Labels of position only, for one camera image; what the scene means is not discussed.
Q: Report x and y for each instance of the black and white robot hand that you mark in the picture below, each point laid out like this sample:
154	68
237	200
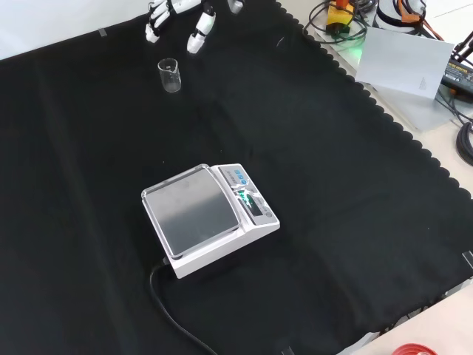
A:
202	24

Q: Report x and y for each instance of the small clear glass beaker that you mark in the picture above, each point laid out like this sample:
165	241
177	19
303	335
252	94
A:
171	87

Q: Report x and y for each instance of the clear cloth clip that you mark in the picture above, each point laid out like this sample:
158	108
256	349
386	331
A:
287	351
468	259
103	33

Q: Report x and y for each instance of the yellow stop button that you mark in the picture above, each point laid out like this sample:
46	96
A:
338	16

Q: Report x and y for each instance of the black bench cloth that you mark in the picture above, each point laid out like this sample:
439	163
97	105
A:
332	185

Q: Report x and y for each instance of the white electronic balance steel pan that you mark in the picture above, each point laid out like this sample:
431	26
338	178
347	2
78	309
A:
221	255

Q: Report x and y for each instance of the black power adapter yellow label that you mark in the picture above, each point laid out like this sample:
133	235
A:
458	79

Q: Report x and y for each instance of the red tape roll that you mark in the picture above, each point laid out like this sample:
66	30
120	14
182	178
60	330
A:
414	349

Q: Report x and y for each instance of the grey metal base plate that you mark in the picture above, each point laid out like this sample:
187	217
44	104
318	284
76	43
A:
425	114

